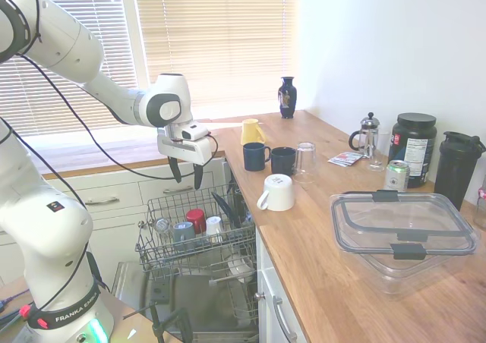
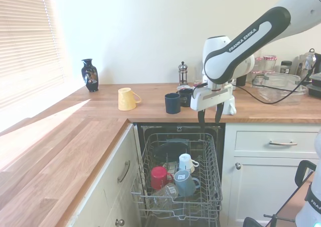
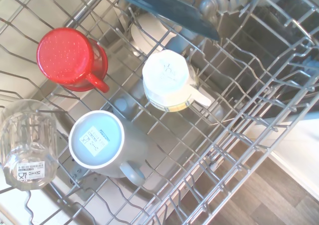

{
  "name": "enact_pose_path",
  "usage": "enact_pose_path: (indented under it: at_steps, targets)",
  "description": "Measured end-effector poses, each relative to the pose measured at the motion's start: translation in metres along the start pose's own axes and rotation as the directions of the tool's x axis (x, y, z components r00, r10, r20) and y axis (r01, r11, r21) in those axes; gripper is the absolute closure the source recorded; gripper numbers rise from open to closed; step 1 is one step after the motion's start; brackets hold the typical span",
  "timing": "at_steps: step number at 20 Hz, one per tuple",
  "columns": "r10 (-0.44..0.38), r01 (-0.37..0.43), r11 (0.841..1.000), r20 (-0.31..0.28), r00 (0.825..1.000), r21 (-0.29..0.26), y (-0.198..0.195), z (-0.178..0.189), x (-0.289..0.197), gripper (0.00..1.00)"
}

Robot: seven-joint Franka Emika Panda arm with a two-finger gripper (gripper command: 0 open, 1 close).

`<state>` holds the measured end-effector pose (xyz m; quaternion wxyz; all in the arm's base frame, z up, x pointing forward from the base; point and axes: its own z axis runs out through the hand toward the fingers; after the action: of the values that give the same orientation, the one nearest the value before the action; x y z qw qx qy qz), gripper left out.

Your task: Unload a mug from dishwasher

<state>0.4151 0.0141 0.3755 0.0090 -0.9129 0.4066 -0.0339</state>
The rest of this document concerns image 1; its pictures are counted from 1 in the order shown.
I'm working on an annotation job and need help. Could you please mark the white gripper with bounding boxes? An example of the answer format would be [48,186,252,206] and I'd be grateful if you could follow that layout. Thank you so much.
[156,125,213,191]

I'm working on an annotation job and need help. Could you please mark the grey mug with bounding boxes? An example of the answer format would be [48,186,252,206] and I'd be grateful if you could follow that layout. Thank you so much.
[172,221,197,253]

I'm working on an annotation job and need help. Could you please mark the red mug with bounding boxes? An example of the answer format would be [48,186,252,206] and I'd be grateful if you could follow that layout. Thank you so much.
[185,208,207,236]

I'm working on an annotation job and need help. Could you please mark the small white mug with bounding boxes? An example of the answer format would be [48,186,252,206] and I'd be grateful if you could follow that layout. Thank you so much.
[204,216,223,244]

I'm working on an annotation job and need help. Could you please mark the tall navy mug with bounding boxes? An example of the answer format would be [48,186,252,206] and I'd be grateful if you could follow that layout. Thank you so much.
[242,142,273,172]

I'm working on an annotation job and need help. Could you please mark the yellow mug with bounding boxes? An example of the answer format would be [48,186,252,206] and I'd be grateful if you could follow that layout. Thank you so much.
[240,118,267,147]

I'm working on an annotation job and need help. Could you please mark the large white mug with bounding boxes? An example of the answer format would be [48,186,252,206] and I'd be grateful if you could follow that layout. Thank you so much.
[256,173,295,212]

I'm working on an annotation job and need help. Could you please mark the wide dark printed mug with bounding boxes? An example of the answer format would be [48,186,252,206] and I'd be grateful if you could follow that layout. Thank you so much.
[270,146,298,177]

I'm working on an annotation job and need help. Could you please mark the built-in dishwasher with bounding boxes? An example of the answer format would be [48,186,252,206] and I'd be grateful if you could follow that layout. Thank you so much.
[109,160,261,343]

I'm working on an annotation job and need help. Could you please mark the black plastic dish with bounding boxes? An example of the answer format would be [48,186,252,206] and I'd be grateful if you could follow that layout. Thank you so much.
[210,185,248,229]

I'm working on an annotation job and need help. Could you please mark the clear glass with label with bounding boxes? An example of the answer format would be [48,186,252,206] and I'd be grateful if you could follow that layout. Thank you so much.
[153,217,172,238]

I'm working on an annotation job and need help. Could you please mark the white bowl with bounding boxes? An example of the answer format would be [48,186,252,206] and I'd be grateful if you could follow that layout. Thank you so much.
[226,253,256,284]

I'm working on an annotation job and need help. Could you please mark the clear upturned drinking glass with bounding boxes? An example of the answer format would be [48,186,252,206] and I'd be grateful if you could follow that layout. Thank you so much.
[292,141,318,185]

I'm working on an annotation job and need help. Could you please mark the dark blue painted vase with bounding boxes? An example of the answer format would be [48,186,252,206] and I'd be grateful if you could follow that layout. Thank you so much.
[279,76,298,121]

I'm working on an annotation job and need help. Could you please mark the narrow beige window blind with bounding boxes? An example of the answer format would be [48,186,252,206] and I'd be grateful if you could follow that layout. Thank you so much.
[0,0,140,140]

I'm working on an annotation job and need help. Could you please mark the wide beige window blind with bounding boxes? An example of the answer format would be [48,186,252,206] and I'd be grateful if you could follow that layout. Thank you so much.
[132,0,301,123]

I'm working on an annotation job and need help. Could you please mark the red white sachet packet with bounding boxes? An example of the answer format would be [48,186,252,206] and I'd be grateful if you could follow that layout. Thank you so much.
[327,150,362,168]

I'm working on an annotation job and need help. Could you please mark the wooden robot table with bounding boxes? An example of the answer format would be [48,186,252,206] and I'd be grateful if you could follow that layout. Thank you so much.
[0,274,179,343]

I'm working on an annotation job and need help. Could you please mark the glass french press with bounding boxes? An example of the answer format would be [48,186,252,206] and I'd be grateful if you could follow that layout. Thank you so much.
[348,112,381,159]

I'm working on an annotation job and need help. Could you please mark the clear upright drinking glass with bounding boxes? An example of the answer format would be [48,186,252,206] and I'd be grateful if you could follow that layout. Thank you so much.
[367,131,393,173]

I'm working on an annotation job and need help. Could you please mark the green white drink can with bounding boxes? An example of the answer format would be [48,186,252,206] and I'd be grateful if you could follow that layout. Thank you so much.
[383,159,412,192]

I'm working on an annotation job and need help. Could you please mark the clear plastic food container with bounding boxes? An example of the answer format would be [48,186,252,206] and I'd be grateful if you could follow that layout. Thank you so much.
[329,189,481,297]

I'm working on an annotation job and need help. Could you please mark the black protein powder tub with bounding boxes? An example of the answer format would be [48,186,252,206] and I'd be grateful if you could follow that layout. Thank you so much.
[387,112,438,189]

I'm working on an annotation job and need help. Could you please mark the black shaker bottle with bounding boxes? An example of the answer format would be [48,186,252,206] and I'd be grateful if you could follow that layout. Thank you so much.
[433,131,486,212]

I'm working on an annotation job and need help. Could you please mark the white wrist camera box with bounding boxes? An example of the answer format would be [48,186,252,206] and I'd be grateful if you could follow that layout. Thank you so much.
[180,122,211,142]

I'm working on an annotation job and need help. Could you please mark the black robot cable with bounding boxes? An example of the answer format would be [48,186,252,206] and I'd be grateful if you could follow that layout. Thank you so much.
[0,0,220,181]

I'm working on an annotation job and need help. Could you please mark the grey wire dishwasher mug rack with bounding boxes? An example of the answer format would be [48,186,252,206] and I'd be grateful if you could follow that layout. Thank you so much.
[134,183,257,284]

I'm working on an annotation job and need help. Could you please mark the grey wire dishwasher plate rack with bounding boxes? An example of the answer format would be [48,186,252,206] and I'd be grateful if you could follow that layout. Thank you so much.
[208,240,260,332]

